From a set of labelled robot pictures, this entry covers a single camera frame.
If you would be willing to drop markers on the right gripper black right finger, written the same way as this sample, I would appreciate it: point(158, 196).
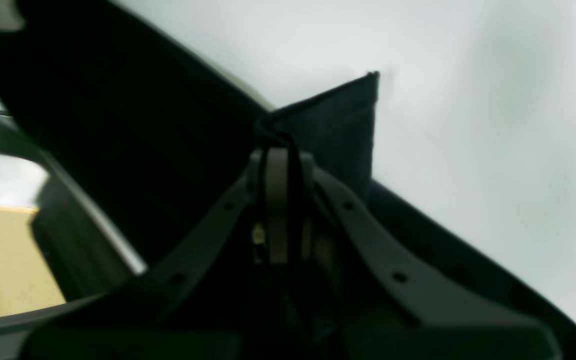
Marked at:
point(312, 220)

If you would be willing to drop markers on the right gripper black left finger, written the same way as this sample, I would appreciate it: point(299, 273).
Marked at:
point(267, 186)

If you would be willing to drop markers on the black printed t-shirt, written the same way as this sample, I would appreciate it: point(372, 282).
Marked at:
point(160, 142)

